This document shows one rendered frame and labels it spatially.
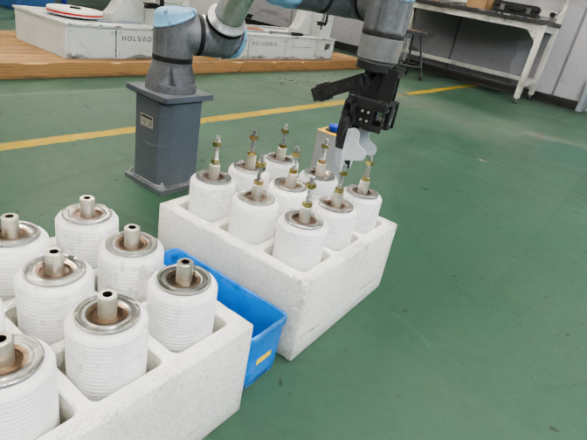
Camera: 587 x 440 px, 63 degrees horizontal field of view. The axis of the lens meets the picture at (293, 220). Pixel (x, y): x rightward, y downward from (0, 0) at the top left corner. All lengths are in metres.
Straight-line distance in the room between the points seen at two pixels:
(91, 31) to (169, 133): 1.62
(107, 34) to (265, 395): 2.51
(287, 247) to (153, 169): 0.75
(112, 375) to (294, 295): 0.37
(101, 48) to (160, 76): 1.62
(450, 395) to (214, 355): 0.50
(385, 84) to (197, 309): 0.50
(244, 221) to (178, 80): 0.64
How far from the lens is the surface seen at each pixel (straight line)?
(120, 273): 0.73
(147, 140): 1.52
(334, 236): 0.97
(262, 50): 3.99
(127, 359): 0.62
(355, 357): 1.00
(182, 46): 1.46
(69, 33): 2.96
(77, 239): 0.81
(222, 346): 0.69
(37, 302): 0.68
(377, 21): 0.87
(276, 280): 0.88
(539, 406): 1.10
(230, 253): 0.93
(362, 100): 0.89
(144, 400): 0.63
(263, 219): 0.93
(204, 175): 1.02
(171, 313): 0.66
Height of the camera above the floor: 0.64
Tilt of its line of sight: 26 degrees down
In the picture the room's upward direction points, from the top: 11 degrees clockwise
